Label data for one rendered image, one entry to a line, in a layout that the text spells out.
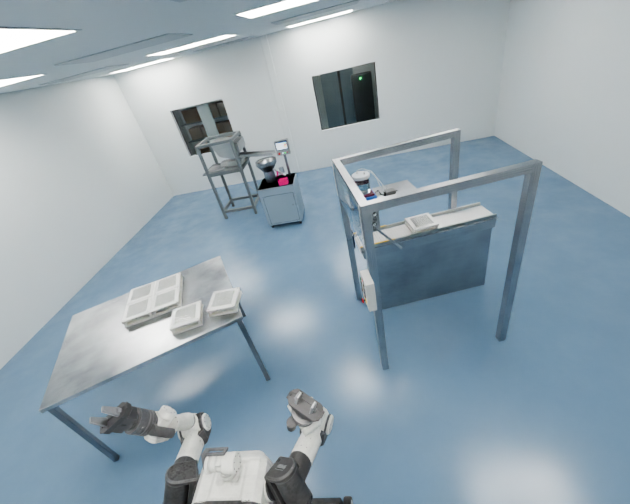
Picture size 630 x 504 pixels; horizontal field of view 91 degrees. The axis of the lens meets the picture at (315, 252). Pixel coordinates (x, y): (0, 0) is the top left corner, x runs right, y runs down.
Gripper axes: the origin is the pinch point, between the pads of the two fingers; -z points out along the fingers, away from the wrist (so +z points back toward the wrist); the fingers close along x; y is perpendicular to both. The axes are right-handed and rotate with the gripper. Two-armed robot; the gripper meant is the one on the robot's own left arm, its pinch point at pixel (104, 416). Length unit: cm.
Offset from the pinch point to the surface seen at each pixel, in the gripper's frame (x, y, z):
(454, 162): 248, -100, 148
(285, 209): 114, -357, 246
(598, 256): 327, -2, 321
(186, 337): -26, -106, 91
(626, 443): 160, 104, 237
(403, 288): 140, -85, 229
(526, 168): 225, -15, 97
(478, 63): 610, -394, 325
